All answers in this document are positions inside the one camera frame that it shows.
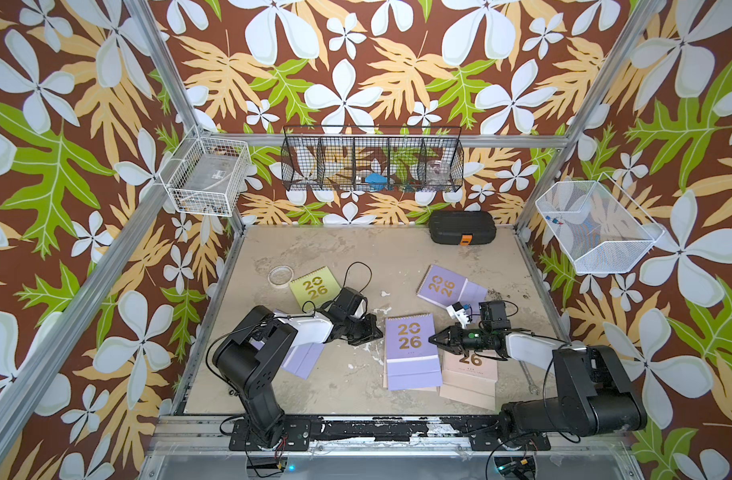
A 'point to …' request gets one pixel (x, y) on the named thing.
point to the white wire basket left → (205, 176)
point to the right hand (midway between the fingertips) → (431, 340)
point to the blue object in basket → (376, 181)
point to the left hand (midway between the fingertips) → (386, 331)
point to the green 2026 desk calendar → (315, 290)
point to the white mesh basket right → (597, 229)
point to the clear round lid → (281, 276)
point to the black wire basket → (373, 158)
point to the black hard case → (462, 227)
